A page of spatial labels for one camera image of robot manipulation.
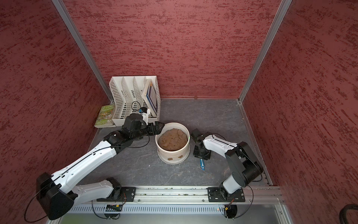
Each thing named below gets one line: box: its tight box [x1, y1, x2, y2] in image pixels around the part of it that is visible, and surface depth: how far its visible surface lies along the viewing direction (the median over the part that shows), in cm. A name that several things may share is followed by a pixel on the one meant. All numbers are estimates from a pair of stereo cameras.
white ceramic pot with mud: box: [155, 122, 191, 165], surface depth 85 cm
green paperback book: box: [94, 104, 117, 128], surface depth 105 cm
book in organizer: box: [141, 78, 159, 117], surface depth 97 cm
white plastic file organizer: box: [109, 75, 162, 126], surface depth 105 cm
